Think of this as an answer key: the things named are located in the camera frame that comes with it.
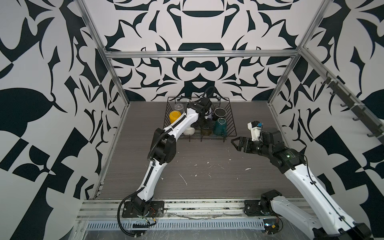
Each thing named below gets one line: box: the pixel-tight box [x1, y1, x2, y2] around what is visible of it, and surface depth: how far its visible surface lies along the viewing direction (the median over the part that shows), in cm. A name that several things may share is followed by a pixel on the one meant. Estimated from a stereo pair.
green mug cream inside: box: [213, 117, 228, 136], surface depth 95 cm
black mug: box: [212, 107, 227, 121], surface depth 101 cm
